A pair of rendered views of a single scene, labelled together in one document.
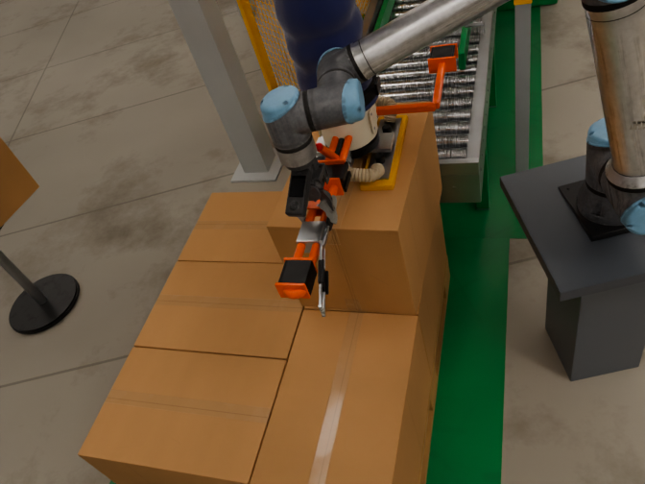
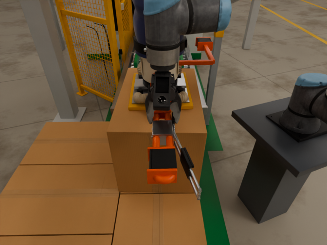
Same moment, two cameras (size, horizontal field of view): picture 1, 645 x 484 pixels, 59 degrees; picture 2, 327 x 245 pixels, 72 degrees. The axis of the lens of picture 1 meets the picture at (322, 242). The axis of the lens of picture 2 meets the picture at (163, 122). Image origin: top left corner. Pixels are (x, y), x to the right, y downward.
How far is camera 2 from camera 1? 83 cm
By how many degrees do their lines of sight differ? 23
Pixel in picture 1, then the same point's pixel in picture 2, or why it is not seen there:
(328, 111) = (208, 11)
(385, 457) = not seen: outside the picture
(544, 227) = (269, 135)
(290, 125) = (173, 19)
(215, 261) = (49, 164)
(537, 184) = (254, 114)
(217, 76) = (50, 61)
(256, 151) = (69, 106)
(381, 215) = (191, 123)
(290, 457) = not seen: outside the picture
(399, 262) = (200, 156)
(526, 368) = (234, 218)
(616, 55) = not seen: outside the picture
